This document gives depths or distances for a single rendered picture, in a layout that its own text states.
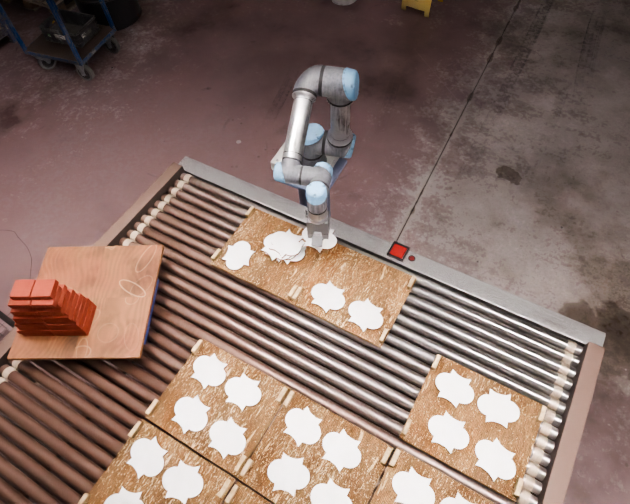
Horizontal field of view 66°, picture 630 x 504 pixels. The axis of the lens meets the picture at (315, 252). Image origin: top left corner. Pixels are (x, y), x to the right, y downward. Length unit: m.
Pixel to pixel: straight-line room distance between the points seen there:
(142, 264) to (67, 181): 2.15
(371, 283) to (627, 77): 3.51
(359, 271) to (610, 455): 1.68
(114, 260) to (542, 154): 3.10
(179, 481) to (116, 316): 0.66
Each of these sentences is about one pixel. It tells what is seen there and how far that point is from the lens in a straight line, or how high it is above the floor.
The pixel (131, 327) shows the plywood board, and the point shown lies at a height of 1.04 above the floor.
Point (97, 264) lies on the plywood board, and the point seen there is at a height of 1.04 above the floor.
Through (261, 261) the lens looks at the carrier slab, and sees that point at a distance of 2.14.
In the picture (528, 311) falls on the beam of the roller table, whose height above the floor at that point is 0.92.
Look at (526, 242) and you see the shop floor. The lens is 3.51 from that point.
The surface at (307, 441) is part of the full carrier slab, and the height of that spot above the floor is 0.95.
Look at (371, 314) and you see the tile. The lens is 1.98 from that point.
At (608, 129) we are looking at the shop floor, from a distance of 4.49.
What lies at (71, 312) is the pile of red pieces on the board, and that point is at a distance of 1.96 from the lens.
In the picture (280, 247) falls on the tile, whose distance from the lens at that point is 2.10.
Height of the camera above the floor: 2.72
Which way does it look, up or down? 56 degrees down
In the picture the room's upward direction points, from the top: 5 degrees counter-clockwise
